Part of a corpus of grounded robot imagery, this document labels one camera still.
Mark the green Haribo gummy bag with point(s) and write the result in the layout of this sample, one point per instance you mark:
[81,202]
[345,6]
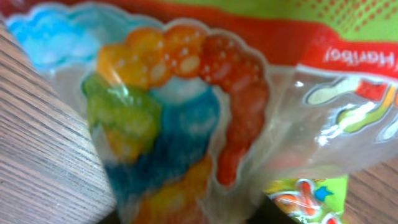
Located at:
[223,111]

